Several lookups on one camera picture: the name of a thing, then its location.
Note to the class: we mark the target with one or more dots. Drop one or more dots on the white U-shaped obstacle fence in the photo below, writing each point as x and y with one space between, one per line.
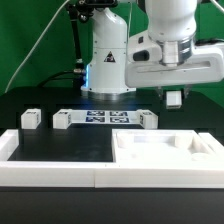
193 174

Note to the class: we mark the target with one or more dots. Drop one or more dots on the white base tag plate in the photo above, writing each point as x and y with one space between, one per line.
104 117

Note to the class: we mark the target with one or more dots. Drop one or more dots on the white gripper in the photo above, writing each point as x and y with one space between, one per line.
145 68

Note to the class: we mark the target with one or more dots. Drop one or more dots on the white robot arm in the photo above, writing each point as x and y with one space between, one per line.
165 54

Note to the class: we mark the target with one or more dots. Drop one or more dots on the white square tabletop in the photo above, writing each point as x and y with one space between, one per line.
136 146

